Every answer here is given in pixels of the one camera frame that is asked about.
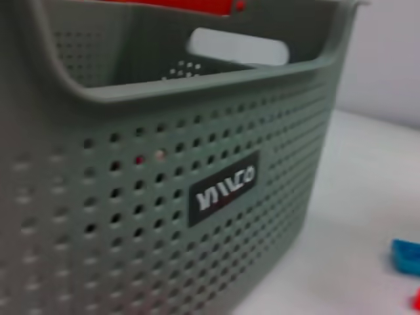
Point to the blue square brick plate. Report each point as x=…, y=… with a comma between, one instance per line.
x=407, y=257

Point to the orange curved plastic rim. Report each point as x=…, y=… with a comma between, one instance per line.
x=197, y=6

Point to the grey-green perforated storage bin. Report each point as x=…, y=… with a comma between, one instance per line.
x=164, y=197

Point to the small orange-red square brick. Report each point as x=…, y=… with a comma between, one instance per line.
x=416, y=299

